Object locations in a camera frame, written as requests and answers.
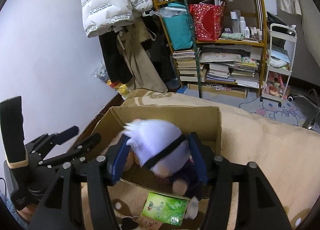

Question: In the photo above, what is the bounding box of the plastic bag with toys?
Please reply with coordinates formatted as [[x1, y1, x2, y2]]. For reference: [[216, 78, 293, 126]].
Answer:
[[91, 62, 131, 99]]

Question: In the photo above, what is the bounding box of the white rolling cart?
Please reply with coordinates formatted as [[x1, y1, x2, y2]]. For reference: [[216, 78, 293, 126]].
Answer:
[[260, 23, 297, 107]]

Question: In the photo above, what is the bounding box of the beige patterned rug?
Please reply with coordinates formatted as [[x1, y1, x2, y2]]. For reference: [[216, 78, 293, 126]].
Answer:
[[80, 89, 320, 230]]

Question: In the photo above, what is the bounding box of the wooden shelf unit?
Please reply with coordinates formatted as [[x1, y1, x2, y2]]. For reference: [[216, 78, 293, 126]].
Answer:
[[152, 0, 267, 89]]

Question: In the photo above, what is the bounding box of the green tissue pack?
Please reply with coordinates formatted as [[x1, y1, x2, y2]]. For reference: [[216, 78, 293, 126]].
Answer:
[[142, 192, 188, 226]]

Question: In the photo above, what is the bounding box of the beige coat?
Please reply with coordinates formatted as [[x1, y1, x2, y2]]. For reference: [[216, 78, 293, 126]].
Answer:
[[117, 18, 168, 93]]

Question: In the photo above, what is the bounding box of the pink bagged plush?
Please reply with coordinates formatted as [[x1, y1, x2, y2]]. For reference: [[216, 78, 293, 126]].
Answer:
[[103, 132, 135, 175]]

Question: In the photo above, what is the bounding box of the stack of books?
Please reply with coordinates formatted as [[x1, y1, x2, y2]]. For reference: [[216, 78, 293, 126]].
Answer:
[[172, 44, 263, 89]]

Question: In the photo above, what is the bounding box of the teal bag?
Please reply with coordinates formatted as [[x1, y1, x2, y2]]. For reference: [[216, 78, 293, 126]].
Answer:
[[163, 2, 193, 50]]

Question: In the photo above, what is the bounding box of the red gift bag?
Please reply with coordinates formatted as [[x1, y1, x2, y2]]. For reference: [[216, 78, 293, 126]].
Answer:
[[189, 4, 225, 42]]

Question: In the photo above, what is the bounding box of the black coat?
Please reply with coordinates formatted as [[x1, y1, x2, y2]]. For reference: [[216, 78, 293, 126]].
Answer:
[[99, 31, 132, 84]]

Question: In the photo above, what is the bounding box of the printed cardboard box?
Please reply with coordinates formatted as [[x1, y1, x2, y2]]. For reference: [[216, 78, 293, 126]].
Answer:
[[85, 105, 222, 196]]

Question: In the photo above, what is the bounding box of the lavender haired plush doll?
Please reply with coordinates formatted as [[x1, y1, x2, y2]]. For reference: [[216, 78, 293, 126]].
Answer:
[[123, 119, 203, 220]]

